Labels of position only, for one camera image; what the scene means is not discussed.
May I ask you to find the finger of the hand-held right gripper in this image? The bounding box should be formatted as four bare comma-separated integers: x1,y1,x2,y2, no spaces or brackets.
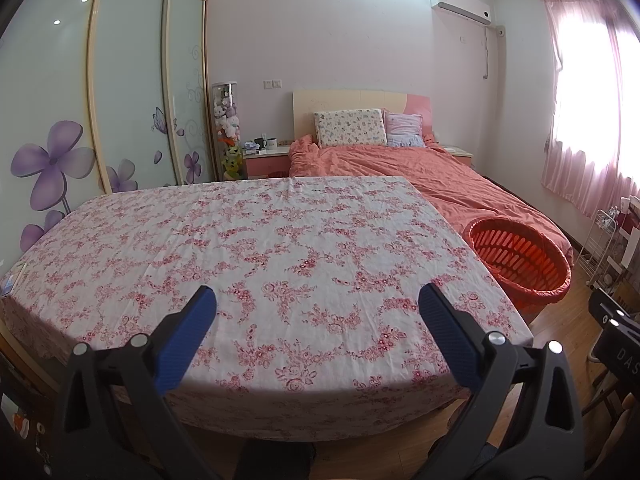
587,287,640,348

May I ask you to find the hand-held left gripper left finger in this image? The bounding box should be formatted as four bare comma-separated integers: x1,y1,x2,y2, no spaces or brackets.
52,285,221,480

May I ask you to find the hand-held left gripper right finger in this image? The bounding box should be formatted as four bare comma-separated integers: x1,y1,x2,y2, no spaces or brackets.
419,282,586,480

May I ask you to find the orange plastic basket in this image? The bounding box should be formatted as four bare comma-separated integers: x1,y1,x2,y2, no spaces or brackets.
462,216,572,314

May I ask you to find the pink floral tablecloth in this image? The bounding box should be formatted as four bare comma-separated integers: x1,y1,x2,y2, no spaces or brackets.
0,176,534,442

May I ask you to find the salmon bed duvet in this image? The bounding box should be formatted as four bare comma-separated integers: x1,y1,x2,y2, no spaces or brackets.
288,135,573,261

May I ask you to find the pink nightstand with mugs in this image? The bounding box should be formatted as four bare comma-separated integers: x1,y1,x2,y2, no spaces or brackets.
242,147,291,180

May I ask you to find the pink curtain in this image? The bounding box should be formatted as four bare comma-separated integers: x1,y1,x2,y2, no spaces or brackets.
541,0,640,218

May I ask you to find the plush toy display tube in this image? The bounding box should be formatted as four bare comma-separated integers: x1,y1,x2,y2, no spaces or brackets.
211,81,246,181

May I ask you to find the pink striped pillow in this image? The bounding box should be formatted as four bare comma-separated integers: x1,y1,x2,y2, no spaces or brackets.
384,110,426,148

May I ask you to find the floral print pillow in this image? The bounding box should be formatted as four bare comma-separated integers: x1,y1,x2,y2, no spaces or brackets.
314,107,389,149

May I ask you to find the wardrobe with purple flowers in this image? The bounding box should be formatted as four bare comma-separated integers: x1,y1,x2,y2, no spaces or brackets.
0,0,210,261

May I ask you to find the beige and pink headboard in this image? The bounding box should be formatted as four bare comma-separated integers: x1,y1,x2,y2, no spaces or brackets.
292,90,432,141

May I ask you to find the air conditioner pipe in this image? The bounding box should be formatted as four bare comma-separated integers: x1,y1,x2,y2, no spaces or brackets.
481,24,504,81

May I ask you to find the white air conditioner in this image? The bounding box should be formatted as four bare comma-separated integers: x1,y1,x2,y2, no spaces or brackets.
429,0,493,26

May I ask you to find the white wire rack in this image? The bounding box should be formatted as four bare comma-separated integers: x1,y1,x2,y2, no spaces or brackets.
575,207,626,291

